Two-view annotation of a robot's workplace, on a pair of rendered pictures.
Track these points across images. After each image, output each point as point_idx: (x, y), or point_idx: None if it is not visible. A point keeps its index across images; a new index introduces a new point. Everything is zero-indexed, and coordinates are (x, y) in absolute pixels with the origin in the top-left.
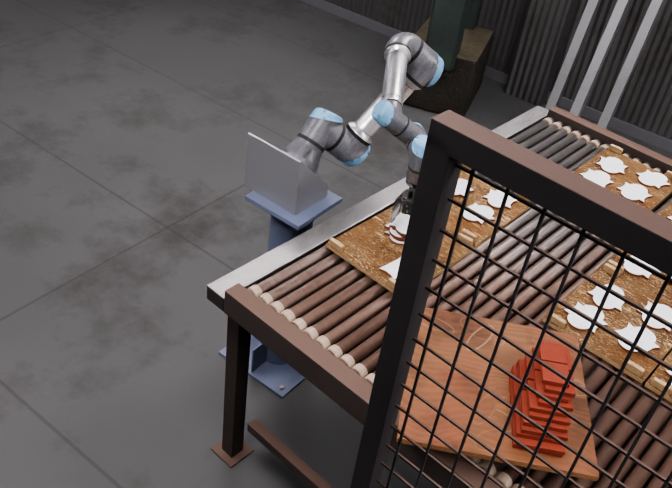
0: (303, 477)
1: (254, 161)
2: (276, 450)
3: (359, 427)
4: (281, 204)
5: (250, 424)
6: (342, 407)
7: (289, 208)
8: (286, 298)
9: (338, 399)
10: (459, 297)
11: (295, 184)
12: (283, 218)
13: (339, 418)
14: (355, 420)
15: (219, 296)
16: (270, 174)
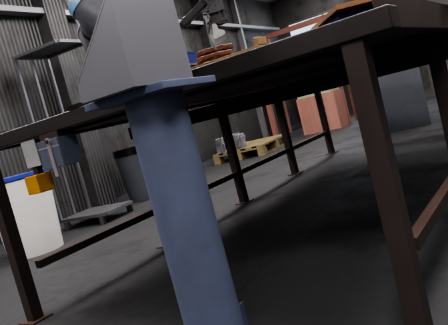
0: (437, 212)
1: (131, 32)
2: (428, 222)
3: (310, 297)
4: (179, 76)
5: (415, 236)
6: (438, 26)
7: (187, 73)
8: None
9: (436, 20)
10: None
11: (179, 32)
12: (202, 76)
13: (308, 308)
14: (303, 302)
15: (395, 6)
16: (154, 39)
